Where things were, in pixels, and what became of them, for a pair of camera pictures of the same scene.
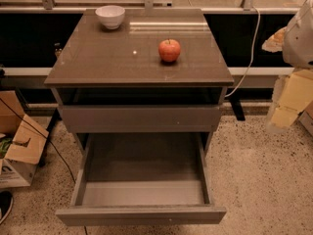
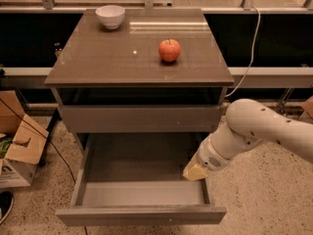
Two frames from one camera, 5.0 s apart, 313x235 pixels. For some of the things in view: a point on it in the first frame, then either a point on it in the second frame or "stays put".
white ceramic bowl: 111,16 stays put
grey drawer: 143,178 stays put
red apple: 169,50 stays put
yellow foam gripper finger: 295,96 to 208,160
